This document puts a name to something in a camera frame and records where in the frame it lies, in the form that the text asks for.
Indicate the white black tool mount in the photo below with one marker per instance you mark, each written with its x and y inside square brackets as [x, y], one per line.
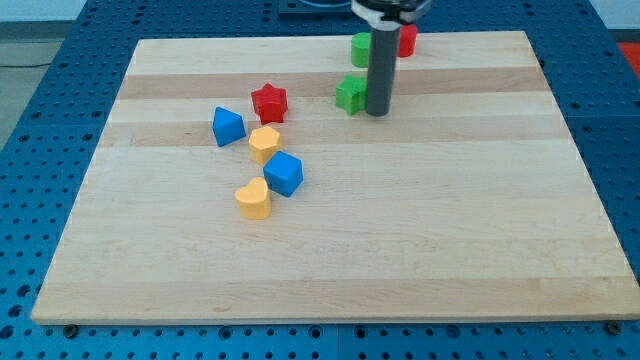
[390, 13]

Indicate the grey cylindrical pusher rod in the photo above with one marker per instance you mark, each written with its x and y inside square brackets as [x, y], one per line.
[384, 44]

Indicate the green star block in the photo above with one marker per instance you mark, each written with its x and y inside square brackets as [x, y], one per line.
[351, 93]

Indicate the red star block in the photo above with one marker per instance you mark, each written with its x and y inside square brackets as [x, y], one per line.
[270, 103]

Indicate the green cylinder block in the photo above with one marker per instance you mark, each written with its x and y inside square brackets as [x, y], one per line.
[360, 48]

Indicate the red cylinder block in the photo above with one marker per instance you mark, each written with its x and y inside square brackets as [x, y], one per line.
[407, 40]

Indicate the yellow hexagon block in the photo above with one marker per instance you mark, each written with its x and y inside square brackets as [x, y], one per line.
[264, 142]

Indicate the blue cube block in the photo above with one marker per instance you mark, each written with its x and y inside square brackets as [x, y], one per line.
[283, 173]

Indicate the blue triangle block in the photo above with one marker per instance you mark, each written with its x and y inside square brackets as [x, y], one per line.
[227, 126]

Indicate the wooden board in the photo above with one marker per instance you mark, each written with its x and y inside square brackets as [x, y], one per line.
[468, 202]

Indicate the yellow heart block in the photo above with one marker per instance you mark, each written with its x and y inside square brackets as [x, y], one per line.
[254, 200]

